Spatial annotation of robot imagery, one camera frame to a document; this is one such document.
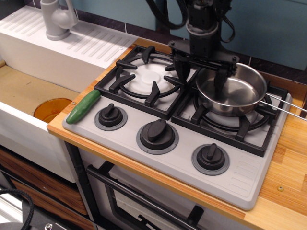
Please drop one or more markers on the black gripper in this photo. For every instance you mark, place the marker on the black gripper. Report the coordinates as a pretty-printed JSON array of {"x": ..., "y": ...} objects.
[{"x": 203, "y": 49}]

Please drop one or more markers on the grey toy faucet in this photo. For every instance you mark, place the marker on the grey toy faucet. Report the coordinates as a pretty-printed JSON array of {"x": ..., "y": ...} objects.
[{"x": 58, "y": 21}]

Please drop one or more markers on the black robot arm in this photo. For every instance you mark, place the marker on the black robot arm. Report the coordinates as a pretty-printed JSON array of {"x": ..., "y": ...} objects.
[{"x": 203, "y": 21}]

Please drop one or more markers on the orange plastic bowl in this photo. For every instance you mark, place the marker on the orange plastic bowl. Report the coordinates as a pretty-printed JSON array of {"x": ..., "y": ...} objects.
[{"x": 49, "y": 109}]

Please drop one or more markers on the black oven door handle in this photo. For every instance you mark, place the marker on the black oven door handle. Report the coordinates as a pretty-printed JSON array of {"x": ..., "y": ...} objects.
[{"x": 101, "y": 174}]

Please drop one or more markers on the green toy pickle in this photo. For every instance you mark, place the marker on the green toy pickle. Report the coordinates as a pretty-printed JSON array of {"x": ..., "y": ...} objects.
[{"x": 83, "y": 107}]

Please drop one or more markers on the black burner grate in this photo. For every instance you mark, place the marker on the black burner grate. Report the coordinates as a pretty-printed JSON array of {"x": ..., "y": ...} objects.
[
  {"x": 256, "y": 132},
  {"x": 145, "y": 79}
]

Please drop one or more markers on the white toy sink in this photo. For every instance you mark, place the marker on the white toy sink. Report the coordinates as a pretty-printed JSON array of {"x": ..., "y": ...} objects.
[{"x": 34, "y": 69}]

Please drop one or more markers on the black left stove knob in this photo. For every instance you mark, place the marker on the black left stove knob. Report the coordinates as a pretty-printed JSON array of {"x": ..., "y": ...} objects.
[{"x": 110, "y": 118}]

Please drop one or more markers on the toy oven door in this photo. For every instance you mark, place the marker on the toy oven door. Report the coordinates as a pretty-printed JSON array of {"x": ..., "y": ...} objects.
[{"x": 135, "y": 203}]

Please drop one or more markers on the stainless steel pan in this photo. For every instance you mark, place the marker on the stainless steel pan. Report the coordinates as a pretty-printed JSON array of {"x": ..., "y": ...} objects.
[{"x": 241, "y": 93}]

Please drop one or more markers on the black middle stove knob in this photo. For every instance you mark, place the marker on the black middle stove knob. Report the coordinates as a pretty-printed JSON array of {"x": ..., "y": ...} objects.
[{"x": 157, "y": 137}]

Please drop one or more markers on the black right stove knob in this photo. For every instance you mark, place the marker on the black right stove knob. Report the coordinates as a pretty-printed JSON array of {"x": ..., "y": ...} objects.
[{"x": 210, "y": 159}]

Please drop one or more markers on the black right burner grate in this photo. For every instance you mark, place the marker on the black right burner grate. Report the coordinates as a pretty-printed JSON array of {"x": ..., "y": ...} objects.
[{"x": 256, "y": 132}]

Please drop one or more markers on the black stove knob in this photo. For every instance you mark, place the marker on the black stove knob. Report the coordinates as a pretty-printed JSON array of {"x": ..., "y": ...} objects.
[
  {"x": 210, "y": 159},
  {"x": 110, "y": 118},
  {"x": 157, "y": 137}
]

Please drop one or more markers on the black left burner grate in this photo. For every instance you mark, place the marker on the black left burner grate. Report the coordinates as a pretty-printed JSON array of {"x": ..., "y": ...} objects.
[{"x": 145, "y": 79}]

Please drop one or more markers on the grey toy stove top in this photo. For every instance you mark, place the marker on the grey toy stove top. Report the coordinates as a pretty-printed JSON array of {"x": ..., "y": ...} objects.
[{"x": 239, "y": 185}]

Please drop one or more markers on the wooden drawer front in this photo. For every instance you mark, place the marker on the wooden drawer front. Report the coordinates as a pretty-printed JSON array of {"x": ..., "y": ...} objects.
[{"x": 49, "y": 192}]

